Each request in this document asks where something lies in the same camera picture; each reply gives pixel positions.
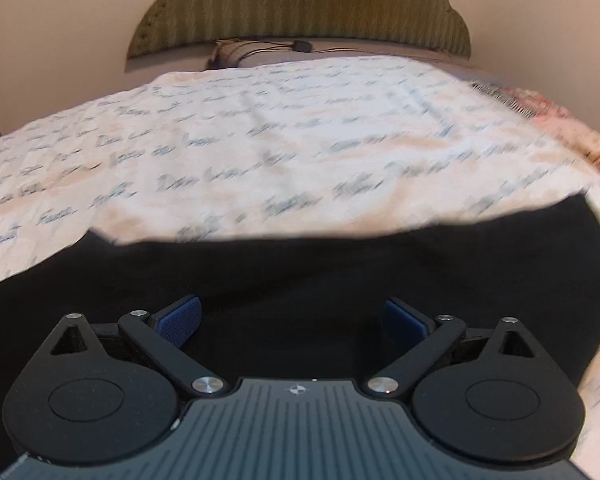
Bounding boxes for black pants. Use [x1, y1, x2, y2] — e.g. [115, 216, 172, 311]
[0, 195, 600, 472]

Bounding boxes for red patterned blanket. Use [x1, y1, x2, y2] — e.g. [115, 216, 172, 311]
[500, 87, 600, 170]

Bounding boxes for white script-print bedspread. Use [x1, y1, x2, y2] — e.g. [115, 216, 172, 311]
[0, 56, 600, 479]

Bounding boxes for grey striped pillow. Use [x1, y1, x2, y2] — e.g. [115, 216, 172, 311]
[212, 38, 470, 68]

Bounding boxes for green striped headboard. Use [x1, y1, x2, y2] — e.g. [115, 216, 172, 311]
[126, 0, 471, 58]

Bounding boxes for black charger cable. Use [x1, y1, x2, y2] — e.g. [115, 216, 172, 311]
[216, 38, 372, 57]

